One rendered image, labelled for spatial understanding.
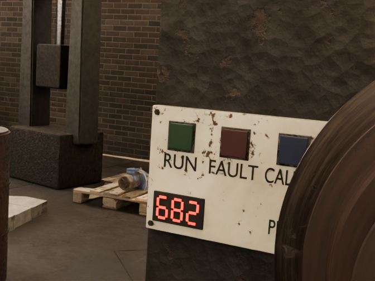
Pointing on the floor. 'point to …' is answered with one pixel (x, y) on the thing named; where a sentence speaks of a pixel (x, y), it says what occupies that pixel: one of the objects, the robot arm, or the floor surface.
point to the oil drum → (4, 198)
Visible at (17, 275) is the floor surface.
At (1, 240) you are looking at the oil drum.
